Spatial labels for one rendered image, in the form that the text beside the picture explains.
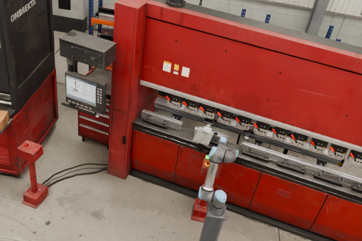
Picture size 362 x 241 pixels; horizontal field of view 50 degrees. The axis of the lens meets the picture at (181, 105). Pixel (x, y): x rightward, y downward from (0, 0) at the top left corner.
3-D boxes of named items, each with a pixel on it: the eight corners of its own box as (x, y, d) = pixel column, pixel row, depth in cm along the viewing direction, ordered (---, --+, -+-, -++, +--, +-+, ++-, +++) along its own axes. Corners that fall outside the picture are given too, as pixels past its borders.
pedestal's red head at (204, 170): (200, 175, 426) (203, 163, 416) (202, 165, 439) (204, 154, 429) (218, 179, 425) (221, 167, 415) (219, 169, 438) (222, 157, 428)
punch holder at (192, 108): (183, 110, 433) (185, 98, 424) (185, 106, 440) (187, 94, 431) (195, 114, 430) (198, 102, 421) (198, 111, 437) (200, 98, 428)
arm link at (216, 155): (211, 205, 361) (225, 152, 347) (195, 200, 364) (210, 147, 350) (213, 199, 373) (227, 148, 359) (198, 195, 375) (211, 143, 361)
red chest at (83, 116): (77, 142, 539) (76, 82, 483) (95, 123, 580) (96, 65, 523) (109, 154, 529) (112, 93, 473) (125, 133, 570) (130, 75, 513)
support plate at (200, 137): (192, 141, 421) (192, 140, 420) (199, 127, 442) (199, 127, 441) (208, 146, 417) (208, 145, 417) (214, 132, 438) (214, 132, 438)
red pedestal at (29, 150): (21, 203, 443) (13, 148, 396) (34, 188, 463) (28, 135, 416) (36, 208, 439) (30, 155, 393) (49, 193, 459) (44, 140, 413)
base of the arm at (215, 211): (224, 218, 367) (226, 211, 362) (208, 214, 368) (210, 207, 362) (224, 205, 380) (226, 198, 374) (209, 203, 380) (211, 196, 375)
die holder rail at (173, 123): (140, 118, 461) (141, 111, 456) (143, 115, 466) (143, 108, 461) (180, 130, 451) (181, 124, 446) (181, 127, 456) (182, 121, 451)
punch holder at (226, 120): (217, 121, 425) (220, 109, 416) (219, 117, 432) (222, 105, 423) (230, 125, 422) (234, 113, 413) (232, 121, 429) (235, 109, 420)
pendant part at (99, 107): (65, 101, 405) (64, 72, 385) (71, 96, 415) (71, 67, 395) (103, 115, 396) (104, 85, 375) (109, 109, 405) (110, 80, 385)
